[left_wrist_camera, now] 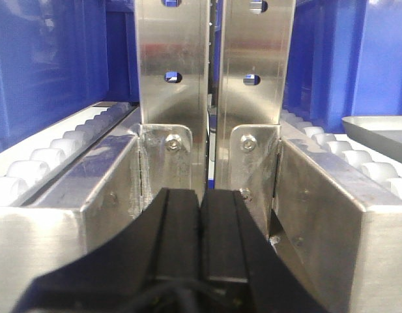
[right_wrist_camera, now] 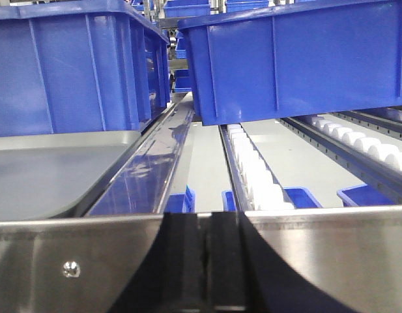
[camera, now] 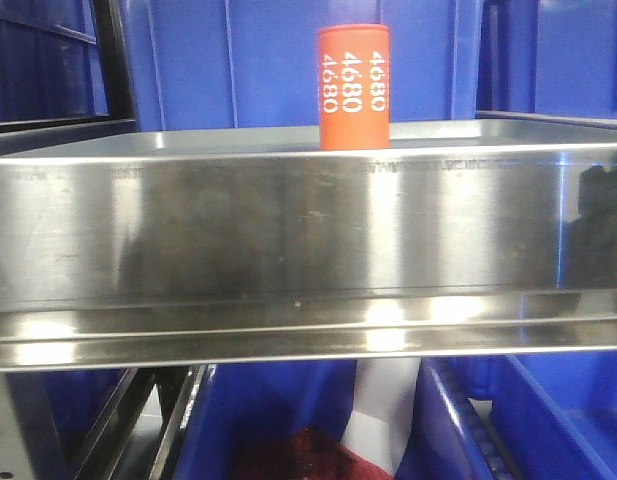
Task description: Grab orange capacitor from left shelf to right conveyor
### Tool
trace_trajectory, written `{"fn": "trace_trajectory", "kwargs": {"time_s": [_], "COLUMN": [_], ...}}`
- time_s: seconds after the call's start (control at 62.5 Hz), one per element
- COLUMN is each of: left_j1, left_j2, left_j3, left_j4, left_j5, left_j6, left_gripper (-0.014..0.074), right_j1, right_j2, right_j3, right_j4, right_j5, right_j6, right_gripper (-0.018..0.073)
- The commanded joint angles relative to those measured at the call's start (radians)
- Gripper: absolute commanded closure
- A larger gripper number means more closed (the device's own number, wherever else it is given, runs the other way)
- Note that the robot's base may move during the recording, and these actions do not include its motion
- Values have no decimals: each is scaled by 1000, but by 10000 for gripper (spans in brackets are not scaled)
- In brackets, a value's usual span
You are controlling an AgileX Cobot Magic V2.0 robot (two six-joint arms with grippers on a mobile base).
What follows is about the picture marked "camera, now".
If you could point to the orange cylindrical capacitor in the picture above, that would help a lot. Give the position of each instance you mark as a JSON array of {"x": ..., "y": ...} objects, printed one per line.
[{"x": 354, "y": 86}]

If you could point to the silver metal tray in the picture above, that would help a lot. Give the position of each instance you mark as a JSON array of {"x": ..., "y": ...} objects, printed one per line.
[{"x": 239, "y": 213}]

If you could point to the blue bin lower middle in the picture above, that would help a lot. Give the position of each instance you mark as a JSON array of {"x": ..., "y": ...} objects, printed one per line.
[{"x": 367, "y": 405}]

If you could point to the blue plastic bin behind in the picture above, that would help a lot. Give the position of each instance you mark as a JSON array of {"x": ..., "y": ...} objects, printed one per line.
[{"x": 227, "y": 64}]

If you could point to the dark red cloth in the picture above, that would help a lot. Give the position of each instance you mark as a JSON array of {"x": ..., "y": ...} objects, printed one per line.
[{"x": 307, "y": 454}]

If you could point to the blue bin lower right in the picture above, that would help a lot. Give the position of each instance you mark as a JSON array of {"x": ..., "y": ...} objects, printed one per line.
[{"x": 541, "y": 416}]

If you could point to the black shelf upright post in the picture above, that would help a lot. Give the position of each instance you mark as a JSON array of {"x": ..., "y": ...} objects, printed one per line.
[{"x": 113, "y": 60}]

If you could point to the steel shelf front rail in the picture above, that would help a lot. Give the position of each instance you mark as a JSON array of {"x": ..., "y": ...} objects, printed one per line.
[{"x": 306, "y": 329}]

